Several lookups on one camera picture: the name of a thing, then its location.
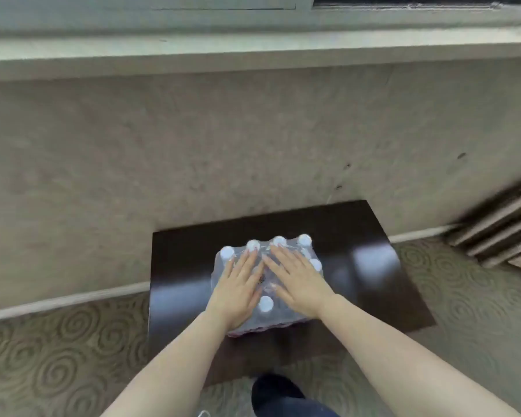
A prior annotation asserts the wooden slatted panel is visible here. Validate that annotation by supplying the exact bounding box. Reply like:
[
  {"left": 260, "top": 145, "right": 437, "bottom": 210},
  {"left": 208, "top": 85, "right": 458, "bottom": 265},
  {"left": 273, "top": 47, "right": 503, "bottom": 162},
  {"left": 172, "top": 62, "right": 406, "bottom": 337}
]
[{"left": 444, "top": 181, "right": 521, "bottom": 277}]

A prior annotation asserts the person's blue clothing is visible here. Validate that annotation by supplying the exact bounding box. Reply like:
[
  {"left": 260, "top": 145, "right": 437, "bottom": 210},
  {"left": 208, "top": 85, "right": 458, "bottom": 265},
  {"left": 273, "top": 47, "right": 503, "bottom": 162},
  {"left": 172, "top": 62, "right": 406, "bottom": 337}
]
[{"left": 260, "top": 398, "right": 342, "bottom": 417}]

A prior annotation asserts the shrink-wrapped pack of water bottles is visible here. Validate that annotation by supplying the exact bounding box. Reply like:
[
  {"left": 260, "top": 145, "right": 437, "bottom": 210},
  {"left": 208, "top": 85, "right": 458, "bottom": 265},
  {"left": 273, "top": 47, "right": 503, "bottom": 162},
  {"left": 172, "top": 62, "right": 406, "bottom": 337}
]
[{"left": 210, "top": 233, "right": 326, "bottom": 338}]

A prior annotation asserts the person's left hand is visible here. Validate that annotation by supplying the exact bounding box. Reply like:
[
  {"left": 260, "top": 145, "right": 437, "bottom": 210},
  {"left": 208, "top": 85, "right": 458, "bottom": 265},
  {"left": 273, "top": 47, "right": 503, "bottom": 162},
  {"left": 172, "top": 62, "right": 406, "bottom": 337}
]
[{"left": 205, "top": 248, "right": 266, "bottom": 333}]

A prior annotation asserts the grey window frame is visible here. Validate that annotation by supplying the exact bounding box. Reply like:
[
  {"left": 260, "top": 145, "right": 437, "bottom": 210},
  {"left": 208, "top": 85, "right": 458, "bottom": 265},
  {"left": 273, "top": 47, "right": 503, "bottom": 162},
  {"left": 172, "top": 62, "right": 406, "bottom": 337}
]
[{"left": 0, "top": 0, "right": 521, "bottom": 39}]

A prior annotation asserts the person's left forearm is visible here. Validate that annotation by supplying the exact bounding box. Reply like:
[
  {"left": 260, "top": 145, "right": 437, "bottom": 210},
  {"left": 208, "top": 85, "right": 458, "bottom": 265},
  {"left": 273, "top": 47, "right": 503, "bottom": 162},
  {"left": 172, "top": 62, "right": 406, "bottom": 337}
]
[{"left": 98, "top": 311, "right": 229, "bottom": 417}]

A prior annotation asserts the pale stone window sill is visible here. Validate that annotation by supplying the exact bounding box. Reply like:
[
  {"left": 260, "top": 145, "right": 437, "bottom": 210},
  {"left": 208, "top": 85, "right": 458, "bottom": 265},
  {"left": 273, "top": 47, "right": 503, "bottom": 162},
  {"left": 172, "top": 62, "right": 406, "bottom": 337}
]
[{"left": 0, "top": 26, "right": 521, "bottom": 83}]

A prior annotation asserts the person's right hand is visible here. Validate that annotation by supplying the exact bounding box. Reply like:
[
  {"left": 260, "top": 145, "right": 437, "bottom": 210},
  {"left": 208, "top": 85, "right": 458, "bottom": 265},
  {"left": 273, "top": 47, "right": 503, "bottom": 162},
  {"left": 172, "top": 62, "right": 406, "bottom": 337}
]
[{"left": 262, "top": 243, "right": 336, "bottom": 321}]

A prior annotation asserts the person's right forearm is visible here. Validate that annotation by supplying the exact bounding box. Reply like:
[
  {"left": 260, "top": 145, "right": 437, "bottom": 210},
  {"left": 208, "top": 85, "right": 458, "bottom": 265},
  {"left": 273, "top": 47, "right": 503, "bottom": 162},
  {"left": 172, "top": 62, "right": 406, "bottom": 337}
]
[{"left": 317, "top": 294, "right": 521, "bottom": 417}]

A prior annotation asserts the dark glossy table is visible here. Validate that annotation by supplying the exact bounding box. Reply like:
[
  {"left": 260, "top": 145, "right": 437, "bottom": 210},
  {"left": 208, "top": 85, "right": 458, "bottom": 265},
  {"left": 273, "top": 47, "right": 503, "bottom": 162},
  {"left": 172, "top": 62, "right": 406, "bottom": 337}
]
[{"left": 147, "top": 199, "right": 437, "bottom": 387}]

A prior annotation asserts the person's black shoe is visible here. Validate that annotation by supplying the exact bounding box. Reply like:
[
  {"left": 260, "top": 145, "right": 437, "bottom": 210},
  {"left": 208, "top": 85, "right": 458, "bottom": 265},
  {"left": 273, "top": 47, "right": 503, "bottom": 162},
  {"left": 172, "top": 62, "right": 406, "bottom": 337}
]
[{"left": 251, "top": 373, "right": 307, "bottom": 414}]

